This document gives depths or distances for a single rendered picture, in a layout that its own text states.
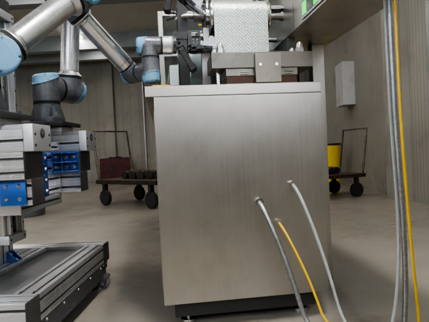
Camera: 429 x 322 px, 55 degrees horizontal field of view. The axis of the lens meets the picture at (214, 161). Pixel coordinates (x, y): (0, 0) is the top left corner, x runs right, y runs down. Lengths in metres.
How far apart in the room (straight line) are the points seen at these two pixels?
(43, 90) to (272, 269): 1.25
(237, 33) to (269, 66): 0.30
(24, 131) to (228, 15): 0.96
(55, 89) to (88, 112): 9.14
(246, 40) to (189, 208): 0.78
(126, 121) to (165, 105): 9.36
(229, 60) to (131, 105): 9.30
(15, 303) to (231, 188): 0.79
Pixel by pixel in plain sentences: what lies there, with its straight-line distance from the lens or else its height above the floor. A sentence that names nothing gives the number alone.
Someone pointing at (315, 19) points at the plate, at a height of 1.14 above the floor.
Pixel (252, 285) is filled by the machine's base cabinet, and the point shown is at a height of 0.15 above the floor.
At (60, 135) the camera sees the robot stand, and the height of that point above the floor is 0.76.
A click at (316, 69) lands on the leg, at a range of 2.06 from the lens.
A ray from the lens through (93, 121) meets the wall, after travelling 11.09.
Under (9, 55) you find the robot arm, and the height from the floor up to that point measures 0.98.
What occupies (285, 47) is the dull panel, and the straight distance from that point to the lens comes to 1.94.
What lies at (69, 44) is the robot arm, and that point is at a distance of 2.14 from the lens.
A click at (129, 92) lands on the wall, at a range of 10.91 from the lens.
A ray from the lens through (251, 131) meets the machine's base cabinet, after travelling 1.53.
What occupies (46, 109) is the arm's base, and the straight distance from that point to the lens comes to 1.98.
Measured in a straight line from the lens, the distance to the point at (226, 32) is 1.85.
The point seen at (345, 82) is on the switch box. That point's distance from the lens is 6.80.
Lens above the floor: 0.66
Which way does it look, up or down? 2 degrees down
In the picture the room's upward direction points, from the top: 3 degrees counter-clockwise
